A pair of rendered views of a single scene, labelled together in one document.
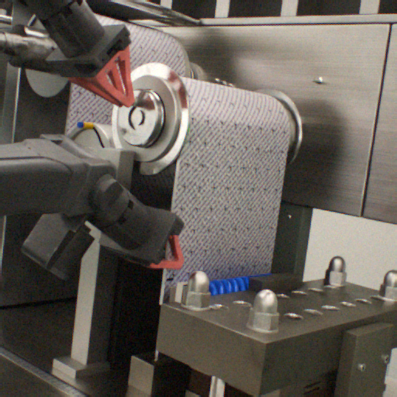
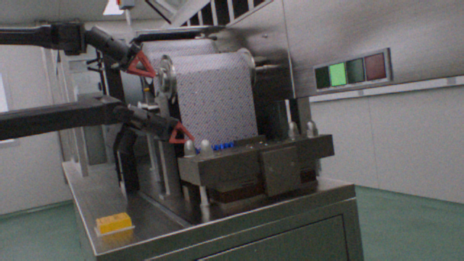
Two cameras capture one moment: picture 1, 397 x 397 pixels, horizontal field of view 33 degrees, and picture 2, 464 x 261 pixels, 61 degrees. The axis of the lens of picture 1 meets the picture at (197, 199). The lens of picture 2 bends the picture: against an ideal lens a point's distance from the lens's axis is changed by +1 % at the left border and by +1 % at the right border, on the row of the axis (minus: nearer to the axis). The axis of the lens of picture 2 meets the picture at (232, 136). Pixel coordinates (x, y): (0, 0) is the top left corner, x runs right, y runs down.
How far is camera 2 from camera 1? 0.56 m
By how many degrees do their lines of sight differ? 24
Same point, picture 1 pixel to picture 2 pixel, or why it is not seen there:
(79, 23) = (114, 48)
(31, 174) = (71, 111)
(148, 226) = (161, 125)
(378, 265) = not seen: outside the picture
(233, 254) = (228, 132)
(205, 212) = (201, 114)
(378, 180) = (296, 77)
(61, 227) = (115, 132)
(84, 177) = (104, 108)
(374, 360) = (285, 165)
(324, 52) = (264, 21)
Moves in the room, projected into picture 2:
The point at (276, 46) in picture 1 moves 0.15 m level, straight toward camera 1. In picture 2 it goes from (250, 26) to (229, 21)
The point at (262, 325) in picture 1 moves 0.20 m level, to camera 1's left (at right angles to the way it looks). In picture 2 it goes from (203, 155) to (136, 162)
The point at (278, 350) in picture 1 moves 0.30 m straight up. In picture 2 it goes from (208, 164) to (188, 37)
